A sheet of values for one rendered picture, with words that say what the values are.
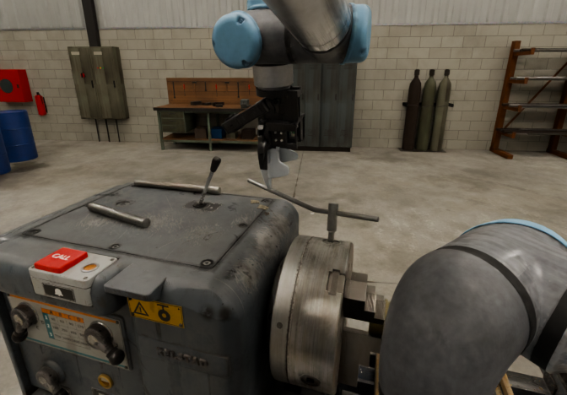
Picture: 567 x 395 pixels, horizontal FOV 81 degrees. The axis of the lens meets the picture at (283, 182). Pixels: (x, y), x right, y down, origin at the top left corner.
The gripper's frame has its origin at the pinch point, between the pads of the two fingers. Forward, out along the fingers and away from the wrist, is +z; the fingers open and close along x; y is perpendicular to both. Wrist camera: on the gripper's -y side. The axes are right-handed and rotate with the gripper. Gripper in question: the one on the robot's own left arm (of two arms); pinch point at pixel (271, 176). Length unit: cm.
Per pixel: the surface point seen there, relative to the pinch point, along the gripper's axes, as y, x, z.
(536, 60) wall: 292, 709, 96
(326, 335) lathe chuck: 16.9, -23.6, 17.7
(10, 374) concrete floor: -161, -4, 138
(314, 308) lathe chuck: 14.1, -20.8, 14.8
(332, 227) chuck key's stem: 14.6, -3.6, 9.1
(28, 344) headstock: -49, -33, 30
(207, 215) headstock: -16.0, -3.8, 10.4
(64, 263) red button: -28.6, -30.8, 4.0
